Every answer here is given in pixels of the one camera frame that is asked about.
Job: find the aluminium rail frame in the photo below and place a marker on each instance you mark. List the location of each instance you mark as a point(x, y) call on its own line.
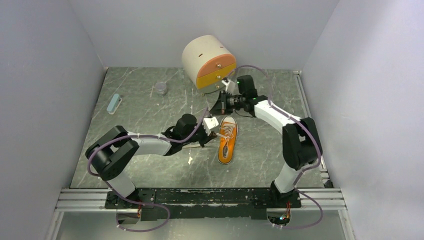
point(81, 200)

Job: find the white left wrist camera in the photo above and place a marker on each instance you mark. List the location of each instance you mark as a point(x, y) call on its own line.
point(209, 124)

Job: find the small clear round jar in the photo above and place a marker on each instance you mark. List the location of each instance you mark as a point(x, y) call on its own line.
point(161, 88)

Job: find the orange canvas sneaker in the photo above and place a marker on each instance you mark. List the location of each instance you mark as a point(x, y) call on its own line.
point(228, 131)

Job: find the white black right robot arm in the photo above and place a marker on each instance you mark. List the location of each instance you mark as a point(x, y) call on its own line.
point(301, 146)

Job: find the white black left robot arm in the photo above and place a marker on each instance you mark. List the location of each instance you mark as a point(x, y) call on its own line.
point(110, 154)

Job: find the white shoelace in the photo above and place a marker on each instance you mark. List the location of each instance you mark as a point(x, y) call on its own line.
point(216, 136)

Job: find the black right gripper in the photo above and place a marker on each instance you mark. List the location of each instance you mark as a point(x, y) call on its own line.
point(221, 107)

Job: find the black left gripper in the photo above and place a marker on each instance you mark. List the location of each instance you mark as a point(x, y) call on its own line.
point(206, 138)

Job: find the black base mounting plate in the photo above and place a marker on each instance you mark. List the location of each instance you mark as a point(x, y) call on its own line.
point(199, 203)

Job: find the light blue eraser block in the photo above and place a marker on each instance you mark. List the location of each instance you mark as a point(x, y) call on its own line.
point(114, 103)

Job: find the round cream drawer cabinet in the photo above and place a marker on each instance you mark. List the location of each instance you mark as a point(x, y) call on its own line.
point(207, 61)

